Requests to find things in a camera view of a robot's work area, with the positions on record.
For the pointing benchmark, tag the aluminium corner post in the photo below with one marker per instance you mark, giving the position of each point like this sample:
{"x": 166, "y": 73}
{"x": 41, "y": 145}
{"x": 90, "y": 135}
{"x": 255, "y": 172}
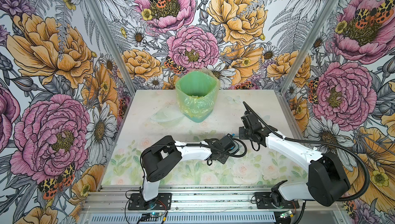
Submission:
{"x": 100, "y": 19}
{"x": 312, "y": 35}

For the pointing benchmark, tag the green trash bin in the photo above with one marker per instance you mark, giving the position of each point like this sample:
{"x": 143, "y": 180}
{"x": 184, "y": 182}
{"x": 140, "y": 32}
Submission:
{"x": 197, "y": 100}

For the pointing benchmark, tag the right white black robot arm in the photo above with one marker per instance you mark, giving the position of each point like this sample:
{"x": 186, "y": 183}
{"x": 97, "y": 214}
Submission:
{"x": 326, "y": 182}

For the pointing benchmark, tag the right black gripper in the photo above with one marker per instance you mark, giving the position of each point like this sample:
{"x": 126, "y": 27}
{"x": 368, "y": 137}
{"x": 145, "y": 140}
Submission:
{"x": 241, "y": 133}

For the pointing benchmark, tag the left aluminium corner post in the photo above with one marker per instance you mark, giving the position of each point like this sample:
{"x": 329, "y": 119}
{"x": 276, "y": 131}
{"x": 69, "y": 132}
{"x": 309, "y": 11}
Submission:
{"x": 100, "y": 19}

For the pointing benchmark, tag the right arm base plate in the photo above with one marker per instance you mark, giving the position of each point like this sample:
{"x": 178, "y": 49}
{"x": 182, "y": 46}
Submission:
{"x": 271, "y": 200}

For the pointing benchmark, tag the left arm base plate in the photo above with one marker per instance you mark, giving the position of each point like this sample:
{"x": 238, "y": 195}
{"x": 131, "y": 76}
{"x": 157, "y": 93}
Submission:
{"x": 161, "y": 202}

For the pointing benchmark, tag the aluminium front rail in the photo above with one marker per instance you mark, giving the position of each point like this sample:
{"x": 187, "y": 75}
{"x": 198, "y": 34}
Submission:
{"x": 112, "y": 199}

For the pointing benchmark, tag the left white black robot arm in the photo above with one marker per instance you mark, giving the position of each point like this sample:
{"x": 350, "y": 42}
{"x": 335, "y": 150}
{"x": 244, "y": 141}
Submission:
{"x": 158, "y": 160}

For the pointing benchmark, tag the yellow plastic bin liner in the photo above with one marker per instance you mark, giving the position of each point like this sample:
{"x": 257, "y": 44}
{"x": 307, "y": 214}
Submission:
{"x": 197, "y": 100}

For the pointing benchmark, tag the right aluminium corner post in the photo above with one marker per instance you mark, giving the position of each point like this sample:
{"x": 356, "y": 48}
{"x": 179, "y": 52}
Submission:
{"x": 312, "y": 35}

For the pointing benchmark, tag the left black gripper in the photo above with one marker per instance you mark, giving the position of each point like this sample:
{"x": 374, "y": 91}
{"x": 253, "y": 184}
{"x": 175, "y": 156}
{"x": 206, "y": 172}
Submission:
{"x": 222, "y": 159}

